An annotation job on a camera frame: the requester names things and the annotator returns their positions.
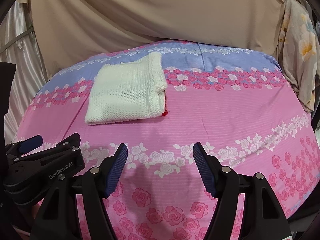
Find white knitted sweater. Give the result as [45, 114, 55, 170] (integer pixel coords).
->
[85, 52, 168, 125]

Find shiny satin curtain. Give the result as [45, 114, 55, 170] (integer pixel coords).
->
[1, 1, 48, 144]

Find pink floral bed sheet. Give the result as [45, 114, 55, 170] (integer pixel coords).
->
[15, 41, 319, 239]

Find beige curtain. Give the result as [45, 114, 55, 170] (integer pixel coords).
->
[30, 0, 284, 76]

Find floral beige cloth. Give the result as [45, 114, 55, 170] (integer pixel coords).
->
[278, 0, 319, 112]

